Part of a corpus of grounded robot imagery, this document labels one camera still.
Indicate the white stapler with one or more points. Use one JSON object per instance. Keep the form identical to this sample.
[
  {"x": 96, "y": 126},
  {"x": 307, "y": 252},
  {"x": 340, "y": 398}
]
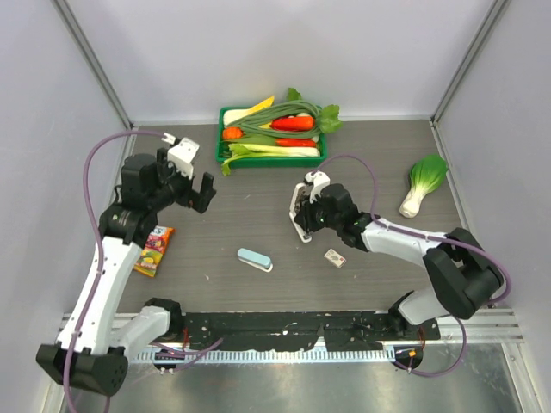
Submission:
[{"x": 295, "y": 203}]

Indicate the fake red pepper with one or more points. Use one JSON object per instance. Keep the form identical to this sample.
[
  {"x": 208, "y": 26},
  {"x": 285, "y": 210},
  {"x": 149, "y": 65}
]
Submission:
[{"x": 294, "y": 124}]

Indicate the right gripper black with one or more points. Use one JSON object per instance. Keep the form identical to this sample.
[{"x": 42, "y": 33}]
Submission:
[{"x": 304, "y": 218}]

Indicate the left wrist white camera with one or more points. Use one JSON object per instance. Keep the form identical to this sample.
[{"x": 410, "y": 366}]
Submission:
[{"x": 183, "y": 156}]

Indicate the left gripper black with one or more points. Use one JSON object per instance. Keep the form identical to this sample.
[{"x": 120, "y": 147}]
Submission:
[{"x": 200, "y": 200}]

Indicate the green plastic tray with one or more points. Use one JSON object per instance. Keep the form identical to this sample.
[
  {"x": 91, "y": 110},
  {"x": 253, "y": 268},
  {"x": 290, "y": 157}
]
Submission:
[{"x": 221, "y": 152}]

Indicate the slotted cable duct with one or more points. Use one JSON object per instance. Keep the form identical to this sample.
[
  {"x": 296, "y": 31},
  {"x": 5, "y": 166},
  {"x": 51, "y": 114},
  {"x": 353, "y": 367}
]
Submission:
[{"x": 318, "y": 354}]

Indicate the fake bok choy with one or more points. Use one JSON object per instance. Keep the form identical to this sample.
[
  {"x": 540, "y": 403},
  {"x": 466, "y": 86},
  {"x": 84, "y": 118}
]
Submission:
[{"x": 425, "y": 177}]

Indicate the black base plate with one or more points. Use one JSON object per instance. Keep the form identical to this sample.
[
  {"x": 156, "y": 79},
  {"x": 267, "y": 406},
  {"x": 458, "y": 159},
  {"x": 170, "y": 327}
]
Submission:
[{"x": 299, "y": 330}]

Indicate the fake green lettuce leaf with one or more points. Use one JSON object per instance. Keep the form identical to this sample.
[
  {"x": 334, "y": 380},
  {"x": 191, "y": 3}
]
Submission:
[{"x": 326, "y": 118}]

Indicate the fake green long beans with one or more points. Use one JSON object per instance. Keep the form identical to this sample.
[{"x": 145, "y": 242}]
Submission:
[{"x": 251, "y": 124}]

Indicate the fake small red chili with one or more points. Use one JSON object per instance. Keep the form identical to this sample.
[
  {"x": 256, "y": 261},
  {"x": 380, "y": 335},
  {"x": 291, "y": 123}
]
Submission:
[{"x": 308, "y": 143}]

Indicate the small staple box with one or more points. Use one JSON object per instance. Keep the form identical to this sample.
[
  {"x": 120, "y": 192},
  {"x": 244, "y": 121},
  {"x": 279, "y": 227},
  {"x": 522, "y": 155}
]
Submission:
[{"x": 334, "y": 258}]

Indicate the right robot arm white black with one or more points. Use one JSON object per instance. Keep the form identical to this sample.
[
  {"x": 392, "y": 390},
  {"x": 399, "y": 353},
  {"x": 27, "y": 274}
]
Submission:
[{"x": 462, "y": 277}]

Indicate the colourful candy bag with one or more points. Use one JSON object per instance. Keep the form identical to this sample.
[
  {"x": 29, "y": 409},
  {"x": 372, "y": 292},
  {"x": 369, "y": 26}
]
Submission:
[{"x": 153, "y": 253}]

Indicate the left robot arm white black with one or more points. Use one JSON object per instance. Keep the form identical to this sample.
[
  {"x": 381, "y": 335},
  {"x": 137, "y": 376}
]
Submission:
[{"x": 87, "y": 354}]

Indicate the fake yellow corn leaf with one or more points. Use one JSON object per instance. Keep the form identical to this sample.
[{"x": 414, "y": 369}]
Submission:
[{"x": 266, "y": 103}]

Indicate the fake orange carrot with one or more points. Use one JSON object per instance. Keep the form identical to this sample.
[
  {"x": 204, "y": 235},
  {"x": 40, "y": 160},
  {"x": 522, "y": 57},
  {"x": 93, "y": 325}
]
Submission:
[{"x": 232, "y": 133}]

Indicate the fake leek white green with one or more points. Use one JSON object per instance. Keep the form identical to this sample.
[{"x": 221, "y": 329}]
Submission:
[{"x": 241, "y": 151}]

